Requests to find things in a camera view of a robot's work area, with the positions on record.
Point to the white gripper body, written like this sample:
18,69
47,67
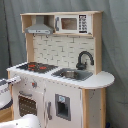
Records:
10,81

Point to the wooden toy kitchen unit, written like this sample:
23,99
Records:
62,50

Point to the grey range hood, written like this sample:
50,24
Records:
39,27

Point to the right red stove knob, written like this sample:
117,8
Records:
34,84

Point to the black toy faucet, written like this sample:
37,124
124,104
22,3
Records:
80,65

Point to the white oven door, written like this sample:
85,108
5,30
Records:
28,100

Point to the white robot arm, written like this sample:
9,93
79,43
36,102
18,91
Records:
27,121

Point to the black stovetop red burners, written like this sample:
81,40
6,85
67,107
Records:
37,67

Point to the grey toy sink basin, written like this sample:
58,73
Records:
73,74

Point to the white cupboard door with dispenser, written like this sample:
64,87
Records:
64,106

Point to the white toy microwave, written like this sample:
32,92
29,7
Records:
73,24

